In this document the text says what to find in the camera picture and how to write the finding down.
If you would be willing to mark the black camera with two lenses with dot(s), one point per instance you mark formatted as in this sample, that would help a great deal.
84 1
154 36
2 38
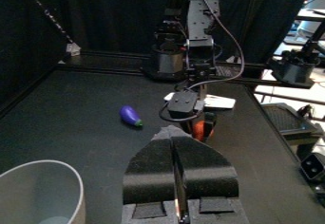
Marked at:
314 167

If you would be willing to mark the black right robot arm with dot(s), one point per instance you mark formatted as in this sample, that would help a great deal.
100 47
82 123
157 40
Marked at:
200 19

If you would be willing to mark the white paper tag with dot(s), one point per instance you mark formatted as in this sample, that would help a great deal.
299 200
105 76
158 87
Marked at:
73 49

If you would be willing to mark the purple toy eggplant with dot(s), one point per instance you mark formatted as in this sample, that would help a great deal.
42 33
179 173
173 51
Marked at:
130 115

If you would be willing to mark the thin dark diagonal rod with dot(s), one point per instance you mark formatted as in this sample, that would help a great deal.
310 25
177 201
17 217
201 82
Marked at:
53 17

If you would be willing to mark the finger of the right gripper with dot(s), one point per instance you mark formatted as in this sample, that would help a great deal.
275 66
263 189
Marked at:
188 127
212 121

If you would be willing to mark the black leader arm base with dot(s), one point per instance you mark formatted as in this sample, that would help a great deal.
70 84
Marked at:
294 69

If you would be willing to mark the white round cup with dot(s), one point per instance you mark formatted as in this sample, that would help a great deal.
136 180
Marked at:
38 193

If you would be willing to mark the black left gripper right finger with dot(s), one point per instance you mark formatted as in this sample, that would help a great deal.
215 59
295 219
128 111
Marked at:
208 174

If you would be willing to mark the black cloth curtain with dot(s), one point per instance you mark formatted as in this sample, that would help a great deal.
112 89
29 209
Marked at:
106 12

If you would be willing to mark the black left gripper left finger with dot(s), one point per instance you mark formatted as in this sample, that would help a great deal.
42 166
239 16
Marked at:
148 174

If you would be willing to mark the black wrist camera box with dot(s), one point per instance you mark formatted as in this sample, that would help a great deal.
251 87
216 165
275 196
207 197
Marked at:
183 104

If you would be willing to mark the orange toy drumstick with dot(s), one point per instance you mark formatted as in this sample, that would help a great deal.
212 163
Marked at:
199 129

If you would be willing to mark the black mesh chair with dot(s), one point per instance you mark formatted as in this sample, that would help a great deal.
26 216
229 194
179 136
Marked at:
288 120

